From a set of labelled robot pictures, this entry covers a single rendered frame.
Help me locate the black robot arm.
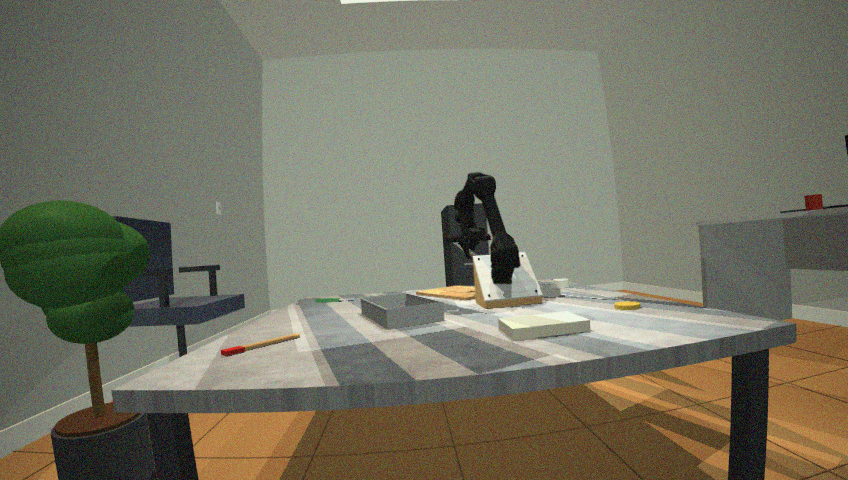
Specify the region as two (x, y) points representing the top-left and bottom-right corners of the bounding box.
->
(454, 172), (521, 284)

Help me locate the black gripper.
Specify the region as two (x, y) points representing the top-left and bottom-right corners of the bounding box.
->
(446, 221), (491, 259)

